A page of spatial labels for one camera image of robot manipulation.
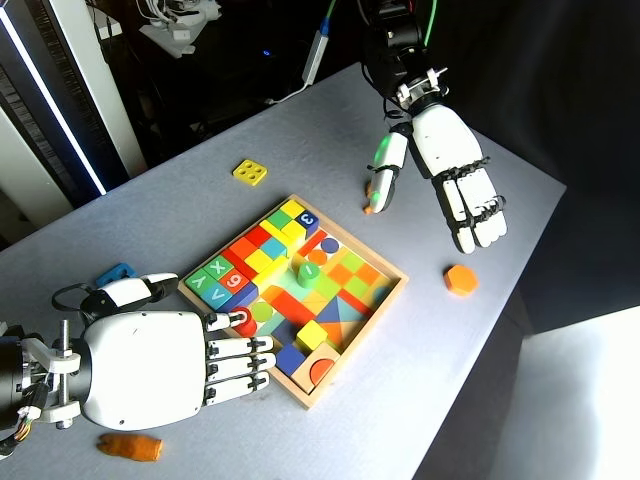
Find orange hexagon block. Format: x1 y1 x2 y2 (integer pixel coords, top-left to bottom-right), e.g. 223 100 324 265
443 264 480 299

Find white frame post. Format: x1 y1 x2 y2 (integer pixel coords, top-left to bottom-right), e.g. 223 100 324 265
47 0 149 179
0 107 74 236

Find wooden puzzle tray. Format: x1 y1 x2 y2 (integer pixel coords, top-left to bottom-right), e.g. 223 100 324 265
177 193 410 411

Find yellow four-hole square block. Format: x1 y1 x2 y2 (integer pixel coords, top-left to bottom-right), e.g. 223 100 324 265
231 158 269 188

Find light strip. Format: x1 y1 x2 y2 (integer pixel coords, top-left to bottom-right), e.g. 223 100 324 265
0 7 109 197

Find orange toy carrot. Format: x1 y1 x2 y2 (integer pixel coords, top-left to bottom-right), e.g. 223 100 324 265
96 432 165 463

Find white printed parts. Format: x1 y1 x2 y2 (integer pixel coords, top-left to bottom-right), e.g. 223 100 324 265
137 0 224 59

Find white cable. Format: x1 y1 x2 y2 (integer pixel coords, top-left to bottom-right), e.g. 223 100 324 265
263 79 312 106

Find green cylinder block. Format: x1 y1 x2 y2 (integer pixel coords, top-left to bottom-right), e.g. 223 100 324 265
297 260 322 290

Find grey table cloth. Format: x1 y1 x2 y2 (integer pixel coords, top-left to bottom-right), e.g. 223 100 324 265
0 62 569 480

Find bright blue block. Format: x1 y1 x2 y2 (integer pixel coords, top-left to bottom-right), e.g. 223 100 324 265
94 262 139 289

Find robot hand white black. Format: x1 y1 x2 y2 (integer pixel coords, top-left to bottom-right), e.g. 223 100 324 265
78 272 277 432
366 102 509 255

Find green cable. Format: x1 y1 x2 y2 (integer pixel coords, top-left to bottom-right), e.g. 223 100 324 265
322 0 342 31

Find blue cube block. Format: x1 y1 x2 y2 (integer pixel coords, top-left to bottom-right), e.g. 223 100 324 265
274 342 307 377

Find yellow cube block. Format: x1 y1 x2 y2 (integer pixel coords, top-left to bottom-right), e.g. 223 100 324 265
295 319 330 354

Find grey adapter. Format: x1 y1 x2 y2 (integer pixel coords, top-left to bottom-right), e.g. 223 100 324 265
301 29 331 86

